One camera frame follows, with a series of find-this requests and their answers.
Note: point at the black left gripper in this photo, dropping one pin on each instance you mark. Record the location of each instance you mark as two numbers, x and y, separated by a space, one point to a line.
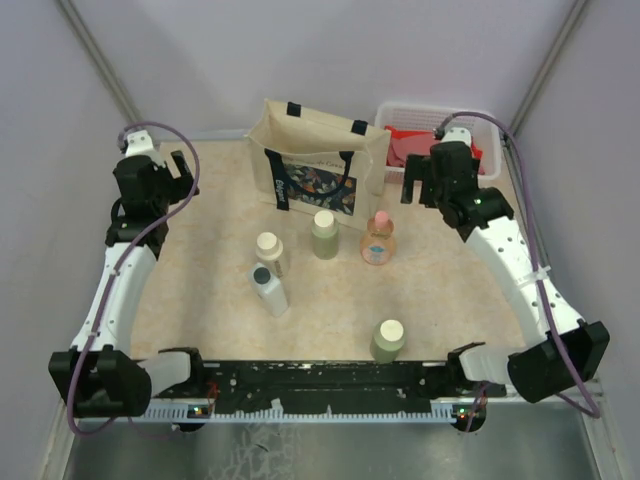
180 185

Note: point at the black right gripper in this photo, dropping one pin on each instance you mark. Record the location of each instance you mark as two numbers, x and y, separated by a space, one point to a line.
413 172

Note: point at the beige canvas tote bag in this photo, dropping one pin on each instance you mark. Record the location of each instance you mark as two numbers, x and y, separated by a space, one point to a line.
307 160

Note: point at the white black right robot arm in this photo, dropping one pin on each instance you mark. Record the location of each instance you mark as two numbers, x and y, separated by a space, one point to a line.
561 350

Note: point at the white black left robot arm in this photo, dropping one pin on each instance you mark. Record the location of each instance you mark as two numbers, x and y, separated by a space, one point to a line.
96 376

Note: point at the red cloth in basket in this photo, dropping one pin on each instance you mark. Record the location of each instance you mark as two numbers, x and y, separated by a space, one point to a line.
485 147

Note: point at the white plastic mesh basket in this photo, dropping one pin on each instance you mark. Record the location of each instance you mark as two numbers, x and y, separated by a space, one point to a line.
412 125

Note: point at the green bottle beige cap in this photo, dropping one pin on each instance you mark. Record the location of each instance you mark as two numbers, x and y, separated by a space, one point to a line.
325 235

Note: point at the beige bottle cream cap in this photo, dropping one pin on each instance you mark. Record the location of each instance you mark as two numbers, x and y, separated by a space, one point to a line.
270 252

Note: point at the white bottle dark cap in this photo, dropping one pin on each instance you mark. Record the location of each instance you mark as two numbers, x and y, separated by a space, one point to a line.
269 289

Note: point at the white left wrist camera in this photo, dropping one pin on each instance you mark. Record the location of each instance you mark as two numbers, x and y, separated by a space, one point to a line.
140 144

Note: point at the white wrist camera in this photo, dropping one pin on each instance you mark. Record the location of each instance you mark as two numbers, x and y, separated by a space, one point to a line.
454 134
140 144

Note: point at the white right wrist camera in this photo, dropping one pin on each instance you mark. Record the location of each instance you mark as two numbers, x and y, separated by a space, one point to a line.
454 134

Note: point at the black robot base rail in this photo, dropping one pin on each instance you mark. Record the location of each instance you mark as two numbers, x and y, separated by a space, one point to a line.
317 387

